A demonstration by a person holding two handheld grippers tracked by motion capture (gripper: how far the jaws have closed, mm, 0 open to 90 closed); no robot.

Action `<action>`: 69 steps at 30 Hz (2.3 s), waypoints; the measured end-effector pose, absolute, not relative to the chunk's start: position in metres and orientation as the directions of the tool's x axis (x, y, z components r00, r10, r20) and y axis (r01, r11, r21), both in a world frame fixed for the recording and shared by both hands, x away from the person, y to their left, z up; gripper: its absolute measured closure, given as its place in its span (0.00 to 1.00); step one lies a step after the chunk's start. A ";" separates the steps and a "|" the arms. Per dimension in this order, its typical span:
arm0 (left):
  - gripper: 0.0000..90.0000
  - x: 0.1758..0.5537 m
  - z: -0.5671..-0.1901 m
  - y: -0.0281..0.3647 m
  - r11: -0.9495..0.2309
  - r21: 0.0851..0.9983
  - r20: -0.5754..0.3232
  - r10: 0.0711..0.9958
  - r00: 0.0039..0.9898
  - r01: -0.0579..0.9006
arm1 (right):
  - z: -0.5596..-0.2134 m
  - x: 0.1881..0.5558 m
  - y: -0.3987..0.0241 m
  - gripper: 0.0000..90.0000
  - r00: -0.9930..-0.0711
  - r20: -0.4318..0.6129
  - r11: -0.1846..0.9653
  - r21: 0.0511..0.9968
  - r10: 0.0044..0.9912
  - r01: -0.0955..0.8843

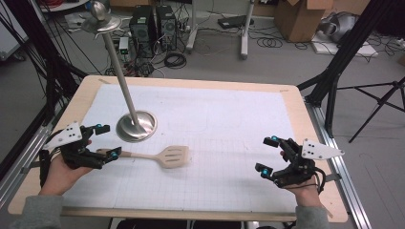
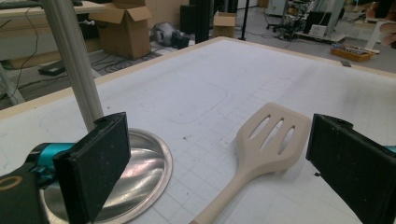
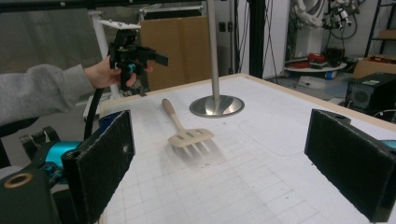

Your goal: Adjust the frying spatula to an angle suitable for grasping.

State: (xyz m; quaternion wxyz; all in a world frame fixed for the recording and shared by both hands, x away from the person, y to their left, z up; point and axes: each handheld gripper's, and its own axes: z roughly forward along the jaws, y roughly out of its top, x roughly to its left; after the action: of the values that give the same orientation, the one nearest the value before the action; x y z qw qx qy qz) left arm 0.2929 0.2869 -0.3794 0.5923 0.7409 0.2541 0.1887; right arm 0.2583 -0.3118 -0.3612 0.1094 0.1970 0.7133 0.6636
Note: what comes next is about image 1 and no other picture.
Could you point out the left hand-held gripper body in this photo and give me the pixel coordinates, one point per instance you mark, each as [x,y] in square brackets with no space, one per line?
[76,156]

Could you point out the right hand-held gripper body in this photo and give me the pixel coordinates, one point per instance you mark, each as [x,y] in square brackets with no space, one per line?
[301,170]

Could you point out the beige slotted spatula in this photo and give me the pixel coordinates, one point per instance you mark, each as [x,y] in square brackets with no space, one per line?
[173,157]

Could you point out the person's right hand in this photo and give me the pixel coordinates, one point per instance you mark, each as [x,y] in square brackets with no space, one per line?
[305,194]

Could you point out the person's left hand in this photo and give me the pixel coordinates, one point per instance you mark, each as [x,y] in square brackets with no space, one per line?
[59,176]

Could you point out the metal pole stand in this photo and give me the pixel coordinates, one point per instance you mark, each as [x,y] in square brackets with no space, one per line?
[137,127]

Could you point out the thin wooden stick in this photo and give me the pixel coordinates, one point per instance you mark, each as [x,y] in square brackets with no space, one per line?
[328,212]

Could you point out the white grid mat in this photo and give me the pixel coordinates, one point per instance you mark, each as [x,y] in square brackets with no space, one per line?
[223,127]

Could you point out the small white box device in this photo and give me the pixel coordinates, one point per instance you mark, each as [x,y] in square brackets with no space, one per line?
[123,44]

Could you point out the black tripod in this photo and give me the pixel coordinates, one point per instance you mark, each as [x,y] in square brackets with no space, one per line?
[380,101]

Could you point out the black computer tower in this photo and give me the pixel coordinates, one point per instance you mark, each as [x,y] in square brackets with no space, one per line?
[142,31]
[167,27]

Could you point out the white stand leg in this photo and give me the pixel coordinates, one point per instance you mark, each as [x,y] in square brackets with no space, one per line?
[245,38]
[192,35]

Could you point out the white foam board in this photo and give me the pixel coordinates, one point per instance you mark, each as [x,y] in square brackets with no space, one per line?
[350,49]

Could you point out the cardboard box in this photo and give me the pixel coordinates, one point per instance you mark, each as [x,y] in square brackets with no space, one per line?
[299,19]

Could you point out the black flat device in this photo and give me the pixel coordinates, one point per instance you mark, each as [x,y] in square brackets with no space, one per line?
[234,21]

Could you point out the white cabinet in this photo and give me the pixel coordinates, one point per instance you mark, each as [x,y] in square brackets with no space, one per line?
[9,38]

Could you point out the grey rounded device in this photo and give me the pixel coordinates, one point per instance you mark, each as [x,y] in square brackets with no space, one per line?
[342,25]

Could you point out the grey metal bracket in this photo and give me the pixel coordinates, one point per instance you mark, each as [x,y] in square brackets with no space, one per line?
[30,167]
[333,177]

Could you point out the aluminium rail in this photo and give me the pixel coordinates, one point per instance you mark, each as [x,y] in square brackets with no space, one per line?
[350,191]
[22,162]

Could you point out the black metal frame stand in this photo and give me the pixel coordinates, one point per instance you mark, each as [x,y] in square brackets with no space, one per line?
[347,47]

